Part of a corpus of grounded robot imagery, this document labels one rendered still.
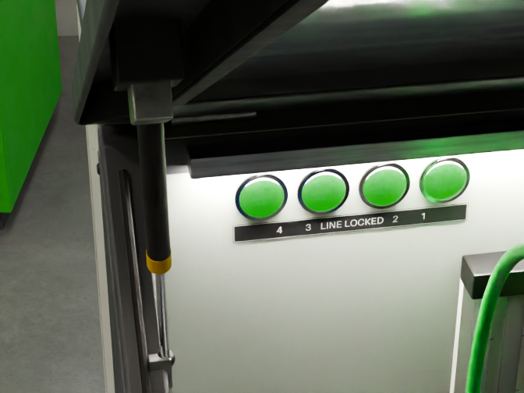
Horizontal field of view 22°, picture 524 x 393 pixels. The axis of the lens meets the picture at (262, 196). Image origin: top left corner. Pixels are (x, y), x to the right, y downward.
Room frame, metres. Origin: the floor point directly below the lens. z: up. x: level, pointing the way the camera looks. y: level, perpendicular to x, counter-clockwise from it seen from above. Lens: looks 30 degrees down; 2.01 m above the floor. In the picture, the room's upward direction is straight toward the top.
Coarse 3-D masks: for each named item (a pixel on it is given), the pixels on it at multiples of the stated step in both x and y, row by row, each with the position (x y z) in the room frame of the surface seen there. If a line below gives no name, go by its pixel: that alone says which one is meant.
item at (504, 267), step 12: (516, 252) 0.95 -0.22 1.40; (504, 264) 0.98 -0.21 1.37; (492, 276) 1.00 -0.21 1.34; (504, 276) 0.99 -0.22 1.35; (492, 288) 1.00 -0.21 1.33; (492, 300) 1.01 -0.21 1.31; (480, 312) 1.02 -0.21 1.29; (492, 312) 1.02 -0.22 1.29; (480, 324) 1.02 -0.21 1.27; (480, 336) 1.02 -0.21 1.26; (480, 348) 1.03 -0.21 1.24; (480, 360) 1.03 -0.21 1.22; (468, 372) 1.04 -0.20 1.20; (480, 372) 1.03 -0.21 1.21; (468, 384) 1.03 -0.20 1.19; (480, 384) 1.03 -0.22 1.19
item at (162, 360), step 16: (144, 128) 0.76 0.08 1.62; (160, 128) 0.77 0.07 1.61; (144, 144) 0.77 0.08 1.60; (160, 144) 0.77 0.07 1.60; (144, 160) 0.78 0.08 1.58; (160, 160) 0.78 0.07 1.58; (144, 176) 0.79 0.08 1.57; (160, 176) 0.79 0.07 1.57; (144, 192) 0.80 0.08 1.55; (160, 192) 0.80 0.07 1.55; (144, 208) 0.81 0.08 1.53; (160, 208) 0.80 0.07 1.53; (144, 224) 0.82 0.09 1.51; (160, 224) 0.81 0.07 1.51; (160, 240) 0.82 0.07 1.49; (160, 256) 0.83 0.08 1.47; (160, 272) 0.84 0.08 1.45; (160, 288) 0.86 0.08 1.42; (160, 304) 0.87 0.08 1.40; (160, 320) 0.88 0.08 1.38; (160, 336) 0.90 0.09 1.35; (160, 352) 0.92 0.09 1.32; (160, 368) 0.91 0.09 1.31
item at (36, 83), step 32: (0, 0) 3.33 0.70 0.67; (32, 0) 3.69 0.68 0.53; (0, 32) 3.29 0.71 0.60; (32, 32) 3.65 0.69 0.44; (0, 64) 3.26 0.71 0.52; (32, 64) 3.62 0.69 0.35; (0, 96) 3.22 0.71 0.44; (32, 96) 3.58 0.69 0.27; (0, 128) 3.20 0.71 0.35; (32, 128) 3.54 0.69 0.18; (0, 160) 3.20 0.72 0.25; (32, 160) 3.50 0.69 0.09; (0, 192) 3.20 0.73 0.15; (0, 224) 3.25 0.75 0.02
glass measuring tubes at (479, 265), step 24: (480, 264) 1.10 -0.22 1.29; (480, 288) 1.08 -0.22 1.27; (504, 288) 1.08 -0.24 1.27; (504, 312) 1.11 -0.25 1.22; (456, 336) 1.11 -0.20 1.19; (504, 336) 1.10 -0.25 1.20; (456, 360) 1.11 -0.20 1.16; (504, 360) 1.10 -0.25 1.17; (456, 384) 1.11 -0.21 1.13; (504, 384) 1.10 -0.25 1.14
